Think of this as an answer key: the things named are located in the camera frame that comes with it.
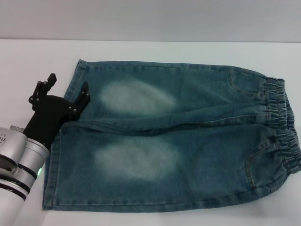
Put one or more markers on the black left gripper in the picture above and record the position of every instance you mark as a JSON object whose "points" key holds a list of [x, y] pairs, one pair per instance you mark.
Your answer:
{"points": [[47, 117]]}

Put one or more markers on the blue denim shorts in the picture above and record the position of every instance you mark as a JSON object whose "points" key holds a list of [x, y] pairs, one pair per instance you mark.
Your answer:
{"points": [[188, 146]]}

